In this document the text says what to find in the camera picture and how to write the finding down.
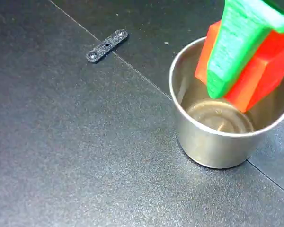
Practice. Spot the red cube block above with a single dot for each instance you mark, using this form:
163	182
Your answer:
258	80

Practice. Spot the stainless steel cup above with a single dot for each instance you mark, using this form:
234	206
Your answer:
203	146

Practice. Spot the black table mat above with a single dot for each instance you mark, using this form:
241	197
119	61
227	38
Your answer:
61	142

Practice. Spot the black bracket with screws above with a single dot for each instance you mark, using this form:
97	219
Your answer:
113	39

